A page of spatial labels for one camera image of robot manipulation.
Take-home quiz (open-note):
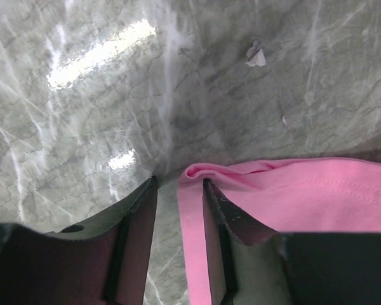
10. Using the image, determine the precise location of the pink t-shirt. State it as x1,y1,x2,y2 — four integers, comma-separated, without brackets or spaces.
177,158,381,304

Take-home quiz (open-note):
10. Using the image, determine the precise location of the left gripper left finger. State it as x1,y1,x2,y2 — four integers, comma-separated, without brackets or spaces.
0,177,158,304

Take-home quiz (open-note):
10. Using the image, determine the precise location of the small white paper scrap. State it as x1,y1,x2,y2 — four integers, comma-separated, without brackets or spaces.
246,40,267,67

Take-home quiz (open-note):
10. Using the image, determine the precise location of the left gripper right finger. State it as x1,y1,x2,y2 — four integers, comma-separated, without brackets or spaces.
203,179,381,304

